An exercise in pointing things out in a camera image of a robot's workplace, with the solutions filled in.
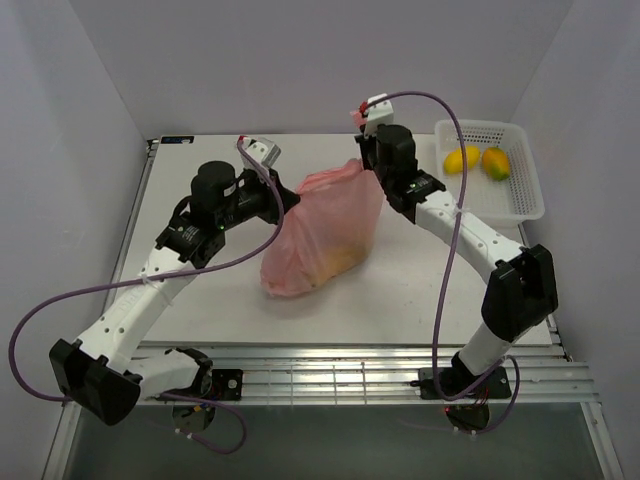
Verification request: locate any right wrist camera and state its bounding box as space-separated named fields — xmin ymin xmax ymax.
xmin=350 ymin=93 xmax=394 ymax=138

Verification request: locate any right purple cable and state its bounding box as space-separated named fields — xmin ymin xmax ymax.
xmin=369 ymin=90 xmax=521 ymax=437

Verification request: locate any purple cable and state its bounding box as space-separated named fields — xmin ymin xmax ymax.
xmin=369 ymin=90 xmax=521 ymax=437
xmin=8 ymin=134 xmax=289 ymax=455

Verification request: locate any yellow green fake mango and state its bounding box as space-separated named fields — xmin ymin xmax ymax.
xmin=482 ymin=147 xmax=510 ymax=181

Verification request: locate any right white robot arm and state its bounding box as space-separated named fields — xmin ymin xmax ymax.
xmin=355 ymin=125 xmax=558 ymax=400

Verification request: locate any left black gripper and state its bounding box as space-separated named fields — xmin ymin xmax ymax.
xmin=217 ymin=164 xmax=299 ymax=230

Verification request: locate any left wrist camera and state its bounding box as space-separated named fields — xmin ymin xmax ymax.
xmin=236 ymin=135 xmax=281 ymax=173

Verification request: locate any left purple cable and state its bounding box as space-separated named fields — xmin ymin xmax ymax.
xmin=8 ymin=134 xmax=289 ymax=455

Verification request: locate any pink plastic bag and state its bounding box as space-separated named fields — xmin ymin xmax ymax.
xmin=260 ymin=159 xmax=384 ymax=297

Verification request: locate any aluminium frame rail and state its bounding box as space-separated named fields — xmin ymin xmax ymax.
xmin=62 ymin=344 xmax=626 ymax=480

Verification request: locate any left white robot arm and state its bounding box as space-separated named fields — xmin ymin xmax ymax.
xmin=49 ymin=161 xmax=300 ymax=426

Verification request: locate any yellow fake fruit in bag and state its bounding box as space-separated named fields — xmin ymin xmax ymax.
xmin=312 ymin=245 xmax=370 ymax=284

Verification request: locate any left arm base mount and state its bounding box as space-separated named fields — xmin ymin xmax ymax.
xmin=160 ymin=348 xmax=244 ymax=433

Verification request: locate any white plastic basket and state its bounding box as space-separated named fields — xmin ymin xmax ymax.
xmin=434 ymin=120 xmax=545 ymax=227

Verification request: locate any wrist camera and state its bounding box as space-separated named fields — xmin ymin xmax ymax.
xmin=350 ymin=93 xmax=394 ymax=138
xmin=236 ymin=135 xmax=281 ymax=173

